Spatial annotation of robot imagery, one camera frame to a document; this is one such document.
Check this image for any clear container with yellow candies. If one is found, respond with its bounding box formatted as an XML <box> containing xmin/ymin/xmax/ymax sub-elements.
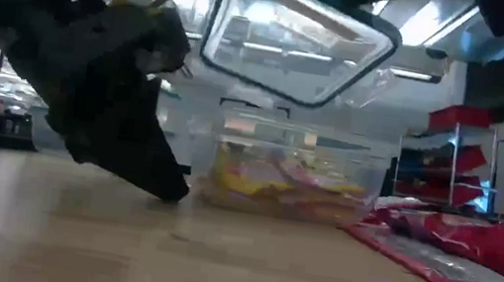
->
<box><xmin>191</xmin><ymin>0</ymin><xmax>410</xmax><ymax>122</ymax></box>

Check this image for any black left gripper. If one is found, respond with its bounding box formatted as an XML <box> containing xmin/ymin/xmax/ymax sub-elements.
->
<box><xmin>0</xmin><ymin>0</ymin><xmax>218</xmax><ymax>207</ymax></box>

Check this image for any red storage bin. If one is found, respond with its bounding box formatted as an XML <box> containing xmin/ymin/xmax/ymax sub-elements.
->
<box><xmin>445</xmin><ymin>139</ymin><xmax>490</xmax><ymax>181</ymax></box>
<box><xmin>426</xmin><ymin>99</ymin><xmax>495</xmax><ymax>143</ymax></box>
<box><xmin>391</xmin><ymin>162</ymin><xmax>488</xmax><ymax>213</ymax></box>

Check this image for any metal shelf rack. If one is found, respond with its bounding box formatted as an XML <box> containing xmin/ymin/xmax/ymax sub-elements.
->
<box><xmin>389</xmin><ymin>112</ymin><xmax>504</xmax><ymax>219</ymax></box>

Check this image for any ceiling light tube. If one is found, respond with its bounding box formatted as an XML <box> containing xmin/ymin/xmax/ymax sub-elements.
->
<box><xmin>180</xmin><ymin>30</ymin><xmax>445</xmax><ymax>86</ymax></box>

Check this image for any red KitKat bar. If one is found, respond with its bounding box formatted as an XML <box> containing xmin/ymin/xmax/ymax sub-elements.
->
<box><xmin>334</xmin><ymin>218</ymin><xmax>504</xmax><ymax>282</ymax></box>
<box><xmin>372</xmin><ymin>191</ymin><xmax>431</xmax><ymax>219</ymax></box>

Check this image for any blue storage bin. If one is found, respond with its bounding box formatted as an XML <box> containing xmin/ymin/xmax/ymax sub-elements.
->
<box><xmin>395</xmin><ymin>145</ymin><xmax>428</xmax><ymax>181</ymax></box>

